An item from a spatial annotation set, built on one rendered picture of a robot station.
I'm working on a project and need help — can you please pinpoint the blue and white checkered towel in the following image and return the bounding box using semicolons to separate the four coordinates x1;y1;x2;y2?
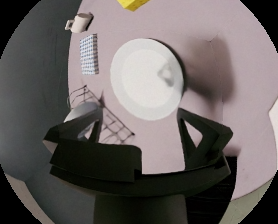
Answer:
80;34;99;75

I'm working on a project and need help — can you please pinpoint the white mug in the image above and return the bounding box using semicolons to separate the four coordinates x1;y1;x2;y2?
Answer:
65;13;92;33

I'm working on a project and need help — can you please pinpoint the yellow sponge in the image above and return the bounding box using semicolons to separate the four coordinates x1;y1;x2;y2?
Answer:
118;0;149;11

